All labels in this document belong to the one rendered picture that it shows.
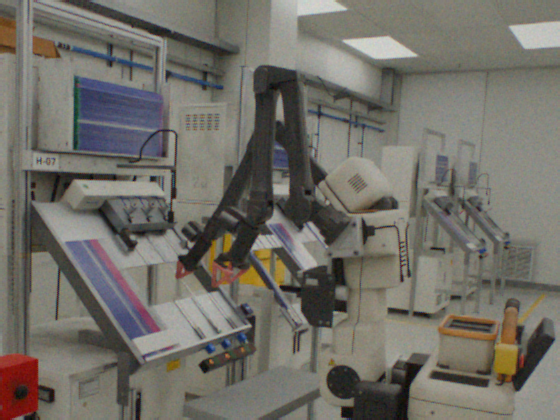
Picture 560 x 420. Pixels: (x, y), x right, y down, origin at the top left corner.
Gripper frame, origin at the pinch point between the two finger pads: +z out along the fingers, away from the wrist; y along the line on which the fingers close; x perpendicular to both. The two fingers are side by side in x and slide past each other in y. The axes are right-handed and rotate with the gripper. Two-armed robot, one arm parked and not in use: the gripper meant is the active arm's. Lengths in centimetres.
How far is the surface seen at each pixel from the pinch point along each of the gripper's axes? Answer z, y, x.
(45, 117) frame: -23, 39, -63
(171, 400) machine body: 49, -12, 28
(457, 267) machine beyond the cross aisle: 46, -597, 16
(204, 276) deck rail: 1.7, -19.2, 0.8
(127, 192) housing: -10.2, 5.2, -37.8
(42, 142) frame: -15, 39, -58
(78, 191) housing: -8, 30, -40
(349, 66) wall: -49, -591, -256
